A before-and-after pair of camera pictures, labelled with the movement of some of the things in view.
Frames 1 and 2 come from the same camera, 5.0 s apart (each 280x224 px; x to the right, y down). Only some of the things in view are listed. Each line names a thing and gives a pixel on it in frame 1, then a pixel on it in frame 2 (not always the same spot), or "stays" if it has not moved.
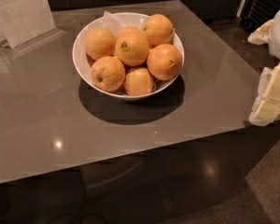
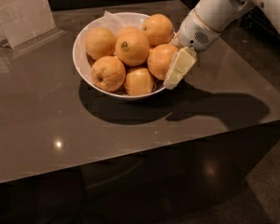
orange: x=158 y=29 stays
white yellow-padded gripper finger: x=261 y=35 -> x=175 y=40
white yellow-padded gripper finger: x=273 y=94 -> x=183 y=63
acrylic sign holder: x=21 y=17 stays
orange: x=107 y=73 stays
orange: x=163 y=62 stays
